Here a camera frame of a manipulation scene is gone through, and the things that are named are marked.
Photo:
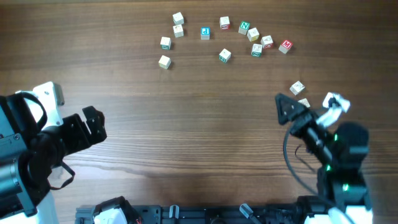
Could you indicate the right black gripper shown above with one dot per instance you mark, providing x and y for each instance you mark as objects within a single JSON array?
[{"x": 298, "y": 109}]

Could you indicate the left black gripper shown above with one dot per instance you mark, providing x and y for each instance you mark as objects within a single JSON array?
[{"x": 71, "y": 130}]

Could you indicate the red letter U block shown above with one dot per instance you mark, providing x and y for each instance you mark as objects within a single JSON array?
[{"x": 304, "y": 102}]

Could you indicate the wooden block with picture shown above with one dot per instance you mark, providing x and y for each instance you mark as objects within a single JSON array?
[{"x": 297, "y": 88}]

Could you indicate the wooden block green Z side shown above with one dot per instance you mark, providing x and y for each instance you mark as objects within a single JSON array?
[{"x": 256, "y": 50}]

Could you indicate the wooden block green letter side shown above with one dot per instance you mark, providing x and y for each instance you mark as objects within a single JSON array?
[{"x": 225, "y": 55}]

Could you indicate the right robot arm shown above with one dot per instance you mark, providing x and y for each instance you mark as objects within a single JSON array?
[{"x": 341, "y": 195}]

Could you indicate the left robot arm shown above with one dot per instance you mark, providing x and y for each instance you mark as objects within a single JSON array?
[{"x": 30, "y": 150}]

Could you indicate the red letter M block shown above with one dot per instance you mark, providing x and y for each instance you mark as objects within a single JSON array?
[{"x": 285, "y": 46}]

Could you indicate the wooden block red picture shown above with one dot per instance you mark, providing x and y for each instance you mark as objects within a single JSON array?
[{"x": 267, "y": 42}]

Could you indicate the wooden block yellow edge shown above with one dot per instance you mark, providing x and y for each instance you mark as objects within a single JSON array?
[{"x": 253, "y": 34}]

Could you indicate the wooden block yellow side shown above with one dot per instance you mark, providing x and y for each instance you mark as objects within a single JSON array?
[{"x": 164, "y": 62}]

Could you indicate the green letter N block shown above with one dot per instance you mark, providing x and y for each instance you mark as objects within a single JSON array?
[{"x": 244, "y": 27}]

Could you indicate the wooden block red side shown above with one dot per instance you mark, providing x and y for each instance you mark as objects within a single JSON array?
[{"x": 224, "y": 23}]

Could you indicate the blue letter P block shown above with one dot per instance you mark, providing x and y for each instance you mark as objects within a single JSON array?
[{"x": 205, "y": 33}]

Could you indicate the wooden block with drawing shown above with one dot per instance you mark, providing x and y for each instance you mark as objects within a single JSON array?
[{"x": 178, "y": 31}]

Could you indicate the plain wooden block top-left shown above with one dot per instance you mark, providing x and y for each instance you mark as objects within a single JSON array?
[{"x": 178, "y": 18}]

